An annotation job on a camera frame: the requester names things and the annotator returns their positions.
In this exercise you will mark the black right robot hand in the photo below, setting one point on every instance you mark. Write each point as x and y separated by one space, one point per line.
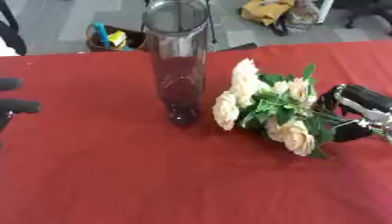
365 100

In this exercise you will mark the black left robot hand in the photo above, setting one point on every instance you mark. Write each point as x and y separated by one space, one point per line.
15 105

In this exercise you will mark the cream artificial rose bouquet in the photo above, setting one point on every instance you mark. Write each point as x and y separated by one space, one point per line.
265 102

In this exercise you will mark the tall clear glass vase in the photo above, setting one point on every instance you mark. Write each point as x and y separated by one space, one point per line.
176 73

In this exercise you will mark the black chair base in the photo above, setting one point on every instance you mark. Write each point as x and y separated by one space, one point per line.
365 13

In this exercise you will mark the blue stick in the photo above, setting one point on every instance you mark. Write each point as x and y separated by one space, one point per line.
102 35

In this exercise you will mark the brown round basket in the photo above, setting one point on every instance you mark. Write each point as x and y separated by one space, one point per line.
115 39

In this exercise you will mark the yellow packet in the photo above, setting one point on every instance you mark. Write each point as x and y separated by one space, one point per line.
117 38

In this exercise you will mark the yellow bag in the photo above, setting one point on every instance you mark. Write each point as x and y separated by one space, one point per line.
265 10

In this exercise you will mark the black tripod stand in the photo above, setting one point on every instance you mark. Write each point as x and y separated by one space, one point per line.
211 22

